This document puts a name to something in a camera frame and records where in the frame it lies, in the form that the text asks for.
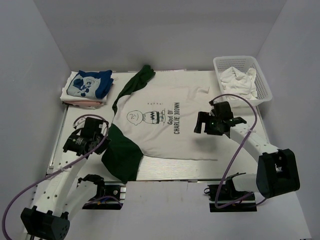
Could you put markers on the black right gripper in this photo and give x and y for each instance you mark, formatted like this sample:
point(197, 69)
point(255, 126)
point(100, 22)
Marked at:
point(204, 117)

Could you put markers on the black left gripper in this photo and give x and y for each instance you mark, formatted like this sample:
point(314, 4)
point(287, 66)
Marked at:
point(103, 147)

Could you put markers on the pink shirt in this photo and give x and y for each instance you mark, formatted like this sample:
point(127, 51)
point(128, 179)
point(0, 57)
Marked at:
point(85, 104)

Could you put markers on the white green Charlie Brown shirt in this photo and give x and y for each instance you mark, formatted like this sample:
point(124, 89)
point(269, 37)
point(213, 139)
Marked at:
point(155, 117)

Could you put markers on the blue Mickey Mouse shirt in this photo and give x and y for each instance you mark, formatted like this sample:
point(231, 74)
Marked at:
point(91, 85)

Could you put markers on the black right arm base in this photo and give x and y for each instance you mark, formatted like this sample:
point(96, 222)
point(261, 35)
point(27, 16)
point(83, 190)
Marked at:
point(228, 194)

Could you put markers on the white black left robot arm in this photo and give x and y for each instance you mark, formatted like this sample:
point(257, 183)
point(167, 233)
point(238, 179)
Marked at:
point(66, 193)

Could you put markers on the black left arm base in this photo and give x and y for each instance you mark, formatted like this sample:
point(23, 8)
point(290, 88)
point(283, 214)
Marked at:
point(112, 197)

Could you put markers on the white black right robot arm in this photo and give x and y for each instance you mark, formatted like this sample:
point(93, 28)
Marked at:
point(277, 172)

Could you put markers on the white crumpled shirt in basket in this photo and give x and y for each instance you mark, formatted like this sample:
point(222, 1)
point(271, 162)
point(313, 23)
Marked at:
point(239, 83)

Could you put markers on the white plastic basket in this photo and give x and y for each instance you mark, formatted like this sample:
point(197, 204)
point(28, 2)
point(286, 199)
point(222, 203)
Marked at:
point(243, 63)

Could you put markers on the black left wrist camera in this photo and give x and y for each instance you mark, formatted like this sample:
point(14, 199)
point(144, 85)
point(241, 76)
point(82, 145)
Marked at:
point(93, 127)

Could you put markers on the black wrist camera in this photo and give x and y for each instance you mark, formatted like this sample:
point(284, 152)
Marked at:
point(222, 110)
point(93, 127)

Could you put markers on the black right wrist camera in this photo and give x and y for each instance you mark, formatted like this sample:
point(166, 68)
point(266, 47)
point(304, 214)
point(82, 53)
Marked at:
point(222, 110)

